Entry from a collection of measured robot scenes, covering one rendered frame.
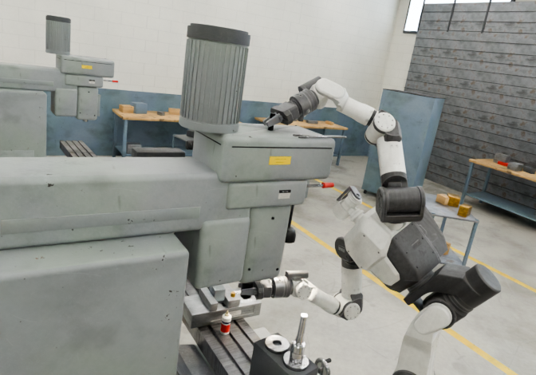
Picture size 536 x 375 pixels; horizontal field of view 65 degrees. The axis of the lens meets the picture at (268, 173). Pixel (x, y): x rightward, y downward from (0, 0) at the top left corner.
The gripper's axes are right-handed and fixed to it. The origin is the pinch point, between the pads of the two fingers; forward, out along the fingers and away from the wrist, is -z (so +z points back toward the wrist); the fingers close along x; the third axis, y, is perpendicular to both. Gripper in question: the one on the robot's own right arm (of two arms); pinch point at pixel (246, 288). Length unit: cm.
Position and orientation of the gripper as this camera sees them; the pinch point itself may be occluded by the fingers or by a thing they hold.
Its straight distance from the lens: 180.3
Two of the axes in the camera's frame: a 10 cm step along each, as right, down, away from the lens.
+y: -1.4, 9.5, 2.6
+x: 2.9, 2.9, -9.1
